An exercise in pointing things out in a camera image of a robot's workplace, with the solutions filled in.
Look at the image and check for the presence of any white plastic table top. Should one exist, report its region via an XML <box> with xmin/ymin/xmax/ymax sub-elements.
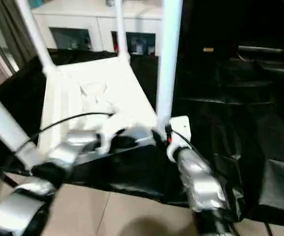
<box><xmin>21</xmin><ymin>55</ymin><xmax>162</xmax><ymax>173</ymax></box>

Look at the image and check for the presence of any white plastic table leg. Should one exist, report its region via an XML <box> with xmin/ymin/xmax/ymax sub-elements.
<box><xmin>155</xmin><ymin>0</ymin><xmax>184</xmax><ymax>135</ymax></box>
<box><xmin>114</xmin><ymin>0</ymin><xmax>131</xmax><ymax>62</ymax></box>
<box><xmin>17</xmin><ymin>0</ymin><xmax>59</xmax><ymax>74</ymax></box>
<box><xmin>0</xmin><ymin>80</ymin><xmax>43</xmax><ymax>172</ymax></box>

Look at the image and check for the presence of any black mat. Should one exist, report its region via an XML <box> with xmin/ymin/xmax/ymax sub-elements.
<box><xmin>0</xmin><ymin>48</ymin><xmax>284</xmax><ymax>223</ymax></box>

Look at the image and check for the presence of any small red item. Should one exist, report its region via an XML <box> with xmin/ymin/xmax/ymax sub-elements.
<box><xmin>111</xmin><ymin>34</ymin><xmax>119</xmax><ymax>52</ymax></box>

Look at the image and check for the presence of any black work table leg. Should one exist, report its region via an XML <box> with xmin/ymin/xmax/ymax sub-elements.
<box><xmin>0</xmin><ymin>171</ymin><xmax>19</xmax><ymax>190</ymax></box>

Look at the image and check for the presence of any white cabinet with glass doors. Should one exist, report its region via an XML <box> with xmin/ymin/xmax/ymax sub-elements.
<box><xmin>31</xmin><ymin>0</ymin><xmax>166</xmax><ymax>57</ymax></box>

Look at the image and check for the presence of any long black bar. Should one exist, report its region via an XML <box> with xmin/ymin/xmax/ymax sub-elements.
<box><xmin>237</xmin><ymin>45</ymin><xmax>284</xmax><ymax>57</ymax></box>

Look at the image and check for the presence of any grey curtain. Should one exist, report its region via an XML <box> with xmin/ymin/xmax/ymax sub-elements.
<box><xmin>0</xmin><ymin>0</ymin><xmax>45</xmax><ymax>67</ymax></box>

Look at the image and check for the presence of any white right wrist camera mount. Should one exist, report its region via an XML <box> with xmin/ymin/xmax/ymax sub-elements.
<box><xmin>166</xmin><ymin>115</ymin><xmax>192</xmax><ymax>163</ymax></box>

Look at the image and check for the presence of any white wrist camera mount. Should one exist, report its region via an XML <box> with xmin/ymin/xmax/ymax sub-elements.
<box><xmin>166</xmin><ymin>115</ymin><xmax>192</xmax><ymax>163</ymax></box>
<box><xmin>96</xmin><ymin>113</ymin><xmax>132</xmax><ymax>154</ymax></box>

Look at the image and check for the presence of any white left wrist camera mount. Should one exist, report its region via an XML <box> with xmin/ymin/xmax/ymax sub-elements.
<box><xmin>96</xmin><ymin>113</ymin><xmax>132</xmax><ymax>154</ymax></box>

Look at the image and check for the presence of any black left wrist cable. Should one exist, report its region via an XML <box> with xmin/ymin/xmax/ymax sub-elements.
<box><xmin>0</xmin><ymin>112</ymin><xmax>117</xmax><ymax>187</ymax></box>

